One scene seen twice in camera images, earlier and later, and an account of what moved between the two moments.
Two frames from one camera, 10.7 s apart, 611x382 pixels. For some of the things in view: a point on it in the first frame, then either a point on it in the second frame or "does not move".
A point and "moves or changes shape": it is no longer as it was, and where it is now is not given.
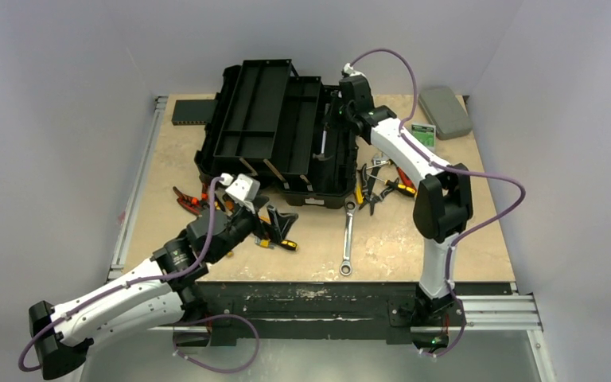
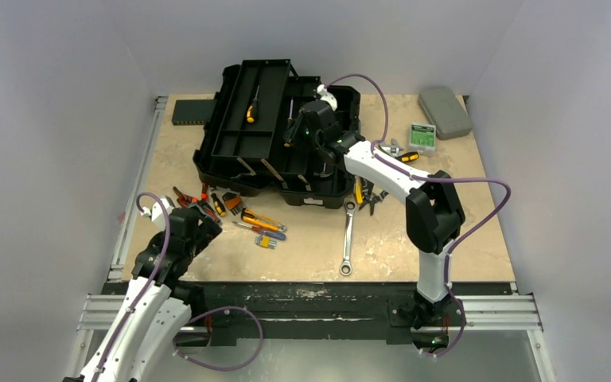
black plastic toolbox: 296,134 does not move
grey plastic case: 448,115 does not move
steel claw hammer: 322,156 moves or changes shape
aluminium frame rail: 125,231 does not move
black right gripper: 338,111 -> 299,125
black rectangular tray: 193,111 does not move
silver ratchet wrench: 346,267 does not move
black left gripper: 281,220 -> 208,231
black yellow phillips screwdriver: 283,243 -> 290,127
